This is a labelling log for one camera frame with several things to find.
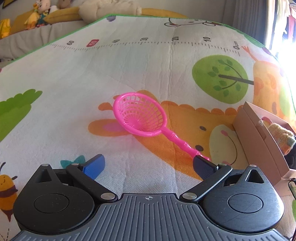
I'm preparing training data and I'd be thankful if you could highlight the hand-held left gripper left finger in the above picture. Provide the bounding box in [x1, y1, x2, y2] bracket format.
[23, 153, 118, 204]

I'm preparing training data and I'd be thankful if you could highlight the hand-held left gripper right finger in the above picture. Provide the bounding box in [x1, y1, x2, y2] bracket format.
[179, 155, 266, 204]

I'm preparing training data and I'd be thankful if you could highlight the pink cardboard box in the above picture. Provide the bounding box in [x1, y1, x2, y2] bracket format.
[232, 101, 296, 186]

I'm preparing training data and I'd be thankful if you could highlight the pink plastic toy net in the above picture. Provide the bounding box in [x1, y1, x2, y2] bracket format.
[113, 92, 211, 163]

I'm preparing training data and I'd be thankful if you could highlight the crocheted toy in box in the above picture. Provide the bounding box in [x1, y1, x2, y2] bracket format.
[268, 123, 296, 156]

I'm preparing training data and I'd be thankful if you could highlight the cartoon printed play mat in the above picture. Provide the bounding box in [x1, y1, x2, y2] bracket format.
[0, 14, 296, 241]

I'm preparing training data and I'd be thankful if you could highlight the grey sofa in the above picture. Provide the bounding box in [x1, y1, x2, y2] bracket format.
[0, 20, 93, 61]

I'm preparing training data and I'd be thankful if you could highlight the yellow cushion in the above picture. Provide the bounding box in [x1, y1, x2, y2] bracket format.
[9, 7, 81, 35]
[141, 8, 186, 18]

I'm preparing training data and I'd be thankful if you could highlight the cream plush toy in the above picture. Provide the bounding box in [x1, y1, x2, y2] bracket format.
[79, 0, 142, 24]

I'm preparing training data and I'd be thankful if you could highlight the small doll with yellow clothes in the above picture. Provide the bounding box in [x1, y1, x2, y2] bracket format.
[24, 0, 51, 30]

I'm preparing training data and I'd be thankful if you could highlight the yellow bag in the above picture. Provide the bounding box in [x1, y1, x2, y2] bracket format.
[0, 19, 11, 39]

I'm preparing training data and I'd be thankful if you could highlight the brown plush bear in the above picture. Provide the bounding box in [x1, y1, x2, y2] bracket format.
[58, 0, 73, 10]

